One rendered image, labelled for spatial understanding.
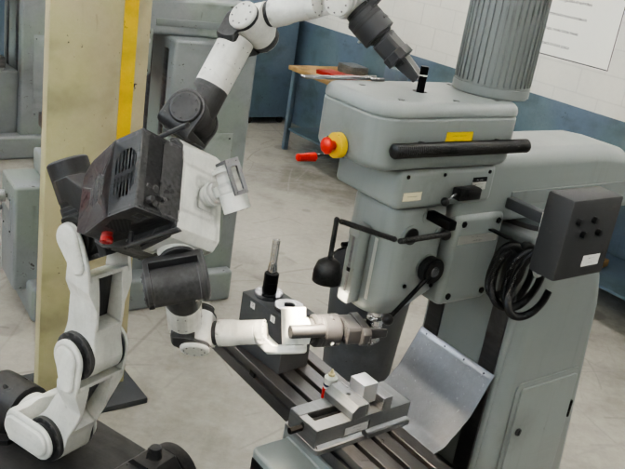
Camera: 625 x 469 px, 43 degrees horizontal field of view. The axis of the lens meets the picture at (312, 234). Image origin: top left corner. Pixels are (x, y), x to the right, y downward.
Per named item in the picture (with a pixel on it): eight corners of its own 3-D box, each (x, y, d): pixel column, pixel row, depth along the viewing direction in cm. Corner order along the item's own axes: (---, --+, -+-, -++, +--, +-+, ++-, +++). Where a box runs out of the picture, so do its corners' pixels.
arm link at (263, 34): (320, 6, 205) (256, 19, 214) (301, -18, 196) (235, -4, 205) (315, 42, 201) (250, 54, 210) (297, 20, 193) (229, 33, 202)
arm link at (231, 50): (252, 22, 215) (213, 95, 213) (226, -6, 204) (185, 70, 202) (285, 31, 209) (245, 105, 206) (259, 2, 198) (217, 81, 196)
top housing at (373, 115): (373, 175, 179) (386, 104, 174) (306, 140, 198) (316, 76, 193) (512, 166, 206) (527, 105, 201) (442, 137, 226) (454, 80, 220)
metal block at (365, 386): (361, 405, 222) (365, 386, 220) (347, 394, 227) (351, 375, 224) (375, 400, 225) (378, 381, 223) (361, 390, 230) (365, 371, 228)
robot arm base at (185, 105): (150, 130, 195) (192, 141, 193) (166, 81, 197) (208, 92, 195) (168, 148, 210) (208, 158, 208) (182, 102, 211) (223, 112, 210)
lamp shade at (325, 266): (306, 280, 197) (310, 257, 195) (320, 272, 203) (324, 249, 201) (331, 289, 194) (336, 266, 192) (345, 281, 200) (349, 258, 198)
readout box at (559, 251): (555, 284, 193) (578, 202, 185) (526, 269, 200) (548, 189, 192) (605, 274, 205) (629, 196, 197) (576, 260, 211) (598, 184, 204)
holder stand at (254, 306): (277, 375, 247) (286, 317, 239) (234, 342, 261) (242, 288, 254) (307, 365, 255) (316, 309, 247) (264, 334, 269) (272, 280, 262)
